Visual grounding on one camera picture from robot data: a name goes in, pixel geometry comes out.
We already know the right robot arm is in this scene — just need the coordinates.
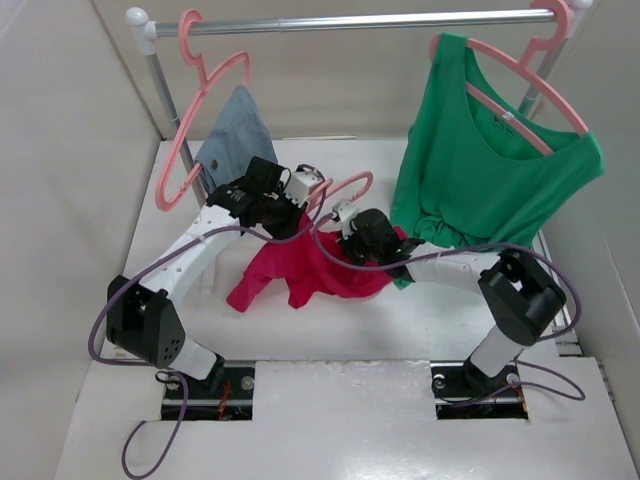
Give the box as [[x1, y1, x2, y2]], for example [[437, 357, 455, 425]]
[[332, 201, 566, 397]]

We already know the metal clothes rack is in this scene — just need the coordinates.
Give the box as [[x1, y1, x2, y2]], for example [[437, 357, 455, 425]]
[[125, 1, 591, 202]]

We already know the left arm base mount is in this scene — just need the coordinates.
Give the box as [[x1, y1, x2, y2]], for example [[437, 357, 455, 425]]
[[156, 361, 256, 422]]

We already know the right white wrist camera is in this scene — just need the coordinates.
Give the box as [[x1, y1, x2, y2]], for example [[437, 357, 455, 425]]
[[332, 199, 359, 239]]

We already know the blue denim garment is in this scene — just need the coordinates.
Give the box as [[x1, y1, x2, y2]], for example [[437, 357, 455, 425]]
[[195, 85, 278, 194]]

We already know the purple cable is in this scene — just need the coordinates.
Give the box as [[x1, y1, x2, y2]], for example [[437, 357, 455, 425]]
[[87, 179, 334, 480], [312, 212, 587, 406]]

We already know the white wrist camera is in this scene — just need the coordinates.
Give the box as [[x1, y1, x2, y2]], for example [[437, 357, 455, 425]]
[[332, 199, 359, 239], [284, 164, 324, 207]]

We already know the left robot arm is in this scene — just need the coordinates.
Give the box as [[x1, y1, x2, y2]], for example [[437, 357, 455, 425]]
[[106, 157, 322, 397]]

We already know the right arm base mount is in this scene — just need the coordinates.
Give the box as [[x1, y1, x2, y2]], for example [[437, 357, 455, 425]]
[[430, 362, 529, 420]]

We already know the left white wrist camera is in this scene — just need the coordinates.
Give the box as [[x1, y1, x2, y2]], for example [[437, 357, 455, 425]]
[[284, 164, 324, 207]]

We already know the green t shirt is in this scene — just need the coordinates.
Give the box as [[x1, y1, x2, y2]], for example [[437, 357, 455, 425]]
[[389, 31, 606, 291]]

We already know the red t shirt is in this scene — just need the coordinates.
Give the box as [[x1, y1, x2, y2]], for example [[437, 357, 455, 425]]
[[226, 232, 391, 312]]

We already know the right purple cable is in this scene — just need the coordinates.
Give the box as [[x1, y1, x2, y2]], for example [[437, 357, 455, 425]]
[[312, 212, 587, 406]]

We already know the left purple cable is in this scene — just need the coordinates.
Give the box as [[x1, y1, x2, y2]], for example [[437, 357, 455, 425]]
[[87, 179, 334, 480]]

